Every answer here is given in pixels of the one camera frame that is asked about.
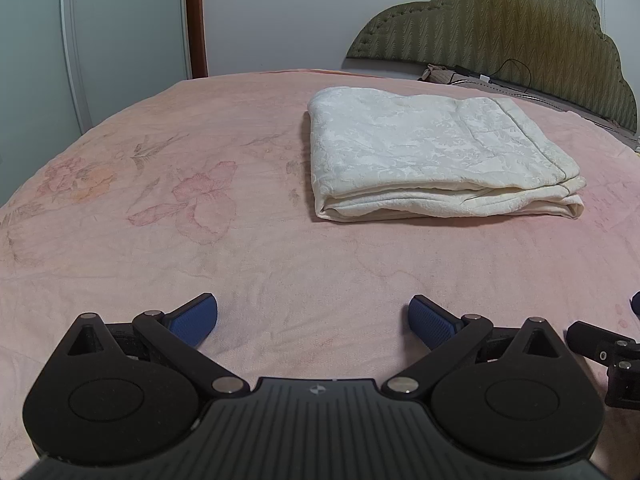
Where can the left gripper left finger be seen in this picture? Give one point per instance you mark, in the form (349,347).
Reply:
(195,320)

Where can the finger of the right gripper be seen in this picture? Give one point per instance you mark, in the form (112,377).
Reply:
(635,304)
(599,345)

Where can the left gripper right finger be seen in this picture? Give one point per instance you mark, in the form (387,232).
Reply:
(432,324)

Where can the white pant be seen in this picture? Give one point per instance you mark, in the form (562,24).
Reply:
(376,155)

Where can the pink floral bed sheet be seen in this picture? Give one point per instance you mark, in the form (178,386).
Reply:
(205,188)

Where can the beige cloth at headboard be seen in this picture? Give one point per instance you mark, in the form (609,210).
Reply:
(438,74)

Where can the olive padded headboard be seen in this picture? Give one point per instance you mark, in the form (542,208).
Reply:
(556,47)

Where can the white wardrobe door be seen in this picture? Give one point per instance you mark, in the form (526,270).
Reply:
(66,65)

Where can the brown wooden door frame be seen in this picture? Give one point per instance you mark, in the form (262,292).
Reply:
(196,35)

